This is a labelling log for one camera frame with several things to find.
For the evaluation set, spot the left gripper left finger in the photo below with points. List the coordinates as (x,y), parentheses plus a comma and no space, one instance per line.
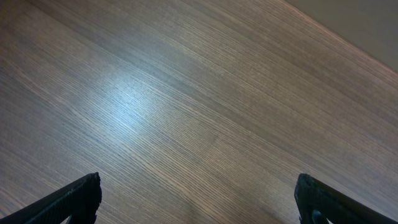
(76,202)

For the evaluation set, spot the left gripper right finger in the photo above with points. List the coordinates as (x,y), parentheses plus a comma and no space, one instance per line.
(319,203)

